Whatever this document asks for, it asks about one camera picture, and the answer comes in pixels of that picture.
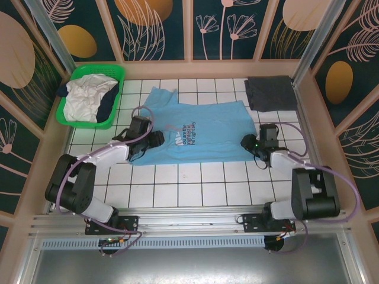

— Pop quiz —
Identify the grey metal sheet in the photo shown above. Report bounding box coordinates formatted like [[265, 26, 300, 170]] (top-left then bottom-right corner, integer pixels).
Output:
[[17, 233, 365, 284]]

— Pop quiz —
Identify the light blue printed t-shirt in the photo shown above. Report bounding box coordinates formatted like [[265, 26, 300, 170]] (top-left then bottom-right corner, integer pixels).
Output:
[[129, 86, 258, 166]]

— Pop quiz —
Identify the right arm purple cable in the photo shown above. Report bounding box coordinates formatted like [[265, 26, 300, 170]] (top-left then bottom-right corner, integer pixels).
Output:
[[268, 121, 361, 255]]

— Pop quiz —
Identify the grey slotted cable duct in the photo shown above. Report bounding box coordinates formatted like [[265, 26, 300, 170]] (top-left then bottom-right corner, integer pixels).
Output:
[[41, 235, 266, 250]]

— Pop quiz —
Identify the aluminium frame post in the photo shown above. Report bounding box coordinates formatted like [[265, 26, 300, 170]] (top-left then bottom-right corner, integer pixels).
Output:
[[23, 0, 86, 91], [291, 0, 344, 86]]

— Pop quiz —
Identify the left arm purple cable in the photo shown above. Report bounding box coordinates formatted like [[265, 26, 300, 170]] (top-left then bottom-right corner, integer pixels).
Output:
[[54, 105, 155, 258]]

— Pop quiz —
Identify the white t-shirt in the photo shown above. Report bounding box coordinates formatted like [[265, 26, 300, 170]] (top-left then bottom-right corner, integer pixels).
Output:
[[63, 73, 118, 122]]

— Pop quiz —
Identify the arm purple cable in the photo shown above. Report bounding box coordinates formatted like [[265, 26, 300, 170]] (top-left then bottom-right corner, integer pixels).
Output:
[[268, 121, 361, 255], [54, 105, 155, 258]]

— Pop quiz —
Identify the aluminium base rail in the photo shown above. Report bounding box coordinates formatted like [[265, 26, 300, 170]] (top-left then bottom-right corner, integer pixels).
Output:
[[28, 206, 352, 237]]

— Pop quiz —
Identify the grey folded t-shirt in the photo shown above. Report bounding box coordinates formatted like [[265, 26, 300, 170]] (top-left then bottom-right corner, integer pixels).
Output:
[[244, 75, 299, 113]]

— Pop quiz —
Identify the green plastic basket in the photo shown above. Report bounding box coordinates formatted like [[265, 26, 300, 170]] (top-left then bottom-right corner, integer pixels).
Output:
[[55, 64, 126, 130]]

